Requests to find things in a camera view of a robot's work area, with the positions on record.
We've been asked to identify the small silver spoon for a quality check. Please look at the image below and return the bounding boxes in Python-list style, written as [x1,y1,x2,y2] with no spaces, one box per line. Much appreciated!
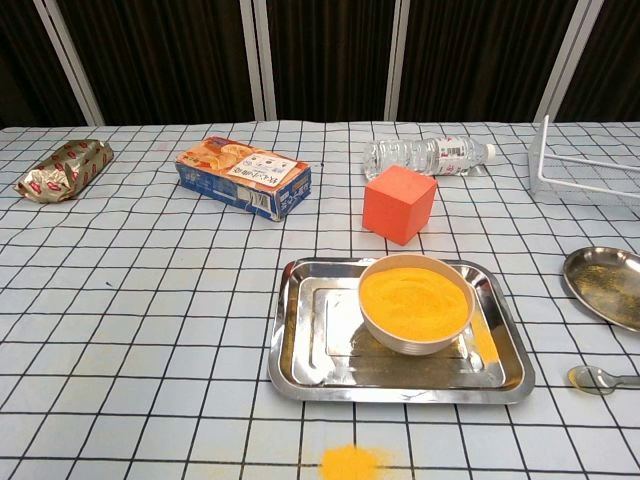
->
[567,365,640,398]

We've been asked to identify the yellow-orange powder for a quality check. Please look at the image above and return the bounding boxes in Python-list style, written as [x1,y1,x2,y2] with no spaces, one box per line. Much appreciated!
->
[360,266,470,337]

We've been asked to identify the beige bowl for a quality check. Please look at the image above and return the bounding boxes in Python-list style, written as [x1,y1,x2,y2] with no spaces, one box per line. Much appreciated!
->
[358,253,476,357]

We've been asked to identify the orange powder pile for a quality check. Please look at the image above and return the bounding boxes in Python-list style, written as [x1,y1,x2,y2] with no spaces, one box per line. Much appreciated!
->
[318,442,386,480]

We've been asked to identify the orange cube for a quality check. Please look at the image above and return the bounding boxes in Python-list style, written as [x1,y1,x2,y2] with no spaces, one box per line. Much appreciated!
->
[362,164,439,247]

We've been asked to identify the orange blue cookie box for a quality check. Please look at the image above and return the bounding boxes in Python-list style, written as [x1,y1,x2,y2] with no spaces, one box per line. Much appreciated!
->
[174,135,313,223]

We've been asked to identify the rectangular steel tray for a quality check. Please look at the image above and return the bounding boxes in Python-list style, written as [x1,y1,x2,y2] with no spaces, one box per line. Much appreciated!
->
[267,256,536,405]

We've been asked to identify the clear plastic water bottle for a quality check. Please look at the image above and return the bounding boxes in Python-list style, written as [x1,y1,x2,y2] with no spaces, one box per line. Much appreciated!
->
[362,135,497,181]

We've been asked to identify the checked tablecloth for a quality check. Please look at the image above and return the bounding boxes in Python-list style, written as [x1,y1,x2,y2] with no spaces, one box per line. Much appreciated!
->
[0,119,640,480]

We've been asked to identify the black folding screen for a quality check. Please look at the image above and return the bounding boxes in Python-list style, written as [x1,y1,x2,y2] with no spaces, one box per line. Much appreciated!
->
[0,0,640,129]

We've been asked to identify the gold foil snack packet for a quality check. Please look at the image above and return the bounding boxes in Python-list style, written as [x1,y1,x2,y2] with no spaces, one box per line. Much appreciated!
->
[13,138,115,204]

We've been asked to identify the round steel plate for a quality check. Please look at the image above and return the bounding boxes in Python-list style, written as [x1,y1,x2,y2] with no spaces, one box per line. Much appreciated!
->
[562,246,640,334]

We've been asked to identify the white screen frame post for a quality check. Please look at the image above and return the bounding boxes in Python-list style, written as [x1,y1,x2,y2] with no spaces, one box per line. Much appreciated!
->
[238,0,279,122]
[533,0,606,124]
[32,0,106,126]
[383,0,425,122]

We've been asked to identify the white wire rack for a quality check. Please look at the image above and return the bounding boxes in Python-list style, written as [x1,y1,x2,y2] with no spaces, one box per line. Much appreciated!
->
[528,114,640,207]

